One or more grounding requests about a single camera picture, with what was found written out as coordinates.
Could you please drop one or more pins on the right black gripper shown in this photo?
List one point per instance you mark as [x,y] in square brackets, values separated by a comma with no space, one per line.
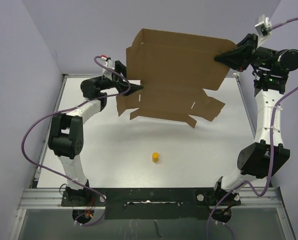
[239,57]

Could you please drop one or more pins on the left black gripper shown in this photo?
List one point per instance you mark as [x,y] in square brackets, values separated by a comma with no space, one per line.
[124,88]

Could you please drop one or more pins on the brown cardboard box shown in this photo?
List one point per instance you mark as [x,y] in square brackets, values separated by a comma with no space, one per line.
[175,71]

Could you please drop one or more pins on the small yellow cylinder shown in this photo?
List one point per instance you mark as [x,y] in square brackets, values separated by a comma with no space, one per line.
[155,157]

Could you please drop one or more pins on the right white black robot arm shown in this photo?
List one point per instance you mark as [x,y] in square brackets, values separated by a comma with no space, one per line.
[267,154]

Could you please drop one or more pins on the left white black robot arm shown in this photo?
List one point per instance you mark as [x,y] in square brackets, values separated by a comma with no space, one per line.
[66,137]

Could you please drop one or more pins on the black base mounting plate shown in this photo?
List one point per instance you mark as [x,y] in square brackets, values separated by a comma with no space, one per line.
[152,203]

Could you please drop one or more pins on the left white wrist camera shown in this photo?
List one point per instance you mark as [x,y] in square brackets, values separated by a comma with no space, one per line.
[109,67]

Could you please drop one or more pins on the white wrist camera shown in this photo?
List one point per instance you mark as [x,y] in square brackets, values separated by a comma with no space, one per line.
[263,27]
[109,67]

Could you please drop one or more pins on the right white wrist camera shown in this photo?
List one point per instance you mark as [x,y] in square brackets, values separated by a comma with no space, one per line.
[263,27]

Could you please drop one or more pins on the aluminium table frame rail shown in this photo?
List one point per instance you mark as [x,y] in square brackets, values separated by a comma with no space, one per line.
[151,158]

